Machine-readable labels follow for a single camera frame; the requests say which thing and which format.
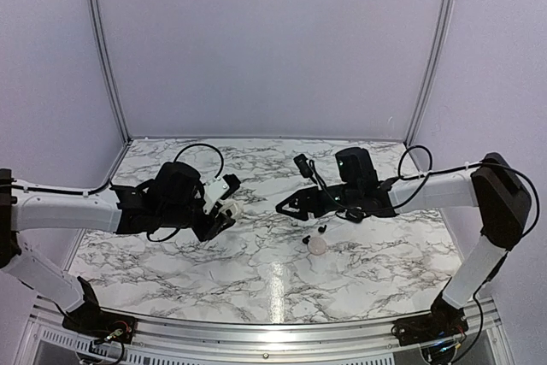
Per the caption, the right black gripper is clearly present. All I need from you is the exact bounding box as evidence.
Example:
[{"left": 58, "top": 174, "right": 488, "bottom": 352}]
[{"left": 275, "top": 183, "right": 362, "bottom": 222}]

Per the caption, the left aluminium corner post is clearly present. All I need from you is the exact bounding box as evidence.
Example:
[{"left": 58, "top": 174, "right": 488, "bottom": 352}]
[{"left": 88, "top": 0, "right": 132, "bottom": 144}]

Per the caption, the white earbud charging case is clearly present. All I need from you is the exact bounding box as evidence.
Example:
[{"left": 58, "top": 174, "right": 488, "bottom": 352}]
[{"left": 220, "top": 200, "right": 244, "bottom": 220}]

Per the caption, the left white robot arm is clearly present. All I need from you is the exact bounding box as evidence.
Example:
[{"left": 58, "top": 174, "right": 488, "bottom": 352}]
[{"left": 1, "top": 162, "right": 241, "bottom": 335}]

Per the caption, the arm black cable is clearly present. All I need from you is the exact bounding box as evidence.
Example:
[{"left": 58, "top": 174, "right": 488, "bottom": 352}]
[
  {"left": 309, "top": 144, "right": 540, "bottom": 250},
  {"left": 8, "top": 142, "right": 226, "bottom": 243}
]

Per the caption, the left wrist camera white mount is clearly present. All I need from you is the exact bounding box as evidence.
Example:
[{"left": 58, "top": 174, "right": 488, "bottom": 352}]
[{"left": 203, "top": 177, "right": 229, "bottom": 215}]

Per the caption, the right aluminium corner post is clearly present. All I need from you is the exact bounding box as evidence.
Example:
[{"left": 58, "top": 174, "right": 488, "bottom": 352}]
[{"left": 403, "top": 0, "right": 454, "bottom": 145}]

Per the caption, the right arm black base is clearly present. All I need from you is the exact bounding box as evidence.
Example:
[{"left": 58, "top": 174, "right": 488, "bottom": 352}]
[{"left": 391, "top": 293, "right": 468, "bottom": 346}]

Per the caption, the aluminium corner post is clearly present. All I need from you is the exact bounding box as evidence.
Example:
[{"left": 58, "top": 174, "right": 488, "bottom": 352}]
[
  {"left": 403, "top": 0, "right": 454, "bottom": 145},
  {"left": 88, "top": 0, "right": 132, "bottom": 144}
]

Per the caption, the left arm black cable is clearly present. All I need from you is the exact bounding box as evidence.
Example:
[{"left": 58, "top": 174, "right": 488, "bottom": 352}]
[{"left": 8, "top": 142, "right": 226, "bottom": 243}]

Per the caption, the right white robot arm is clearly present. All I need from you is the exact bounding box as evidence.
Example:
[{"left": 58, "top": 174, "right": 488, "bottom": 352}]
[{"left": 275, "top": 147, "right": 539, "bottom": 338}]

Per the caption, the aluminium front rail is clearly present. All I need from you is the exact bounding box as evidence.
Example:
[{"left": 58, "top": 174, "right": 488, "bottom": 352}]
[{"left": 25, "top": 296, "right": 501, "bottom": 365}]

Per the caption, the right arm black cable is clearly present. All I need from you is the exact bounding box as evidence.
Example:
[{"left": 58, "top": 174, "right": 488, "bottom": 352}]
[{"left": 309, "top": 144, "right": 540, "bottom": 250}]

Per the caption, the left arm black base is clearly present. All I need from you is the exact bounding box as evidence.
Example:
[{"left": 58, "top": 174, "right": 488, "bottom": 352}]
[{"left": 62, "top": 277, "right": 136, "bottom": 344}]

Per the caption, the pink round earbud case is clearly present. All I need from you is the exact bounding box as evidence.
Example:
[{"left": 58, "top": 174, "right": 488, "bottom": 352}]
[{"left": 307, "top": 237, "right": 327, "bottom": 256}]

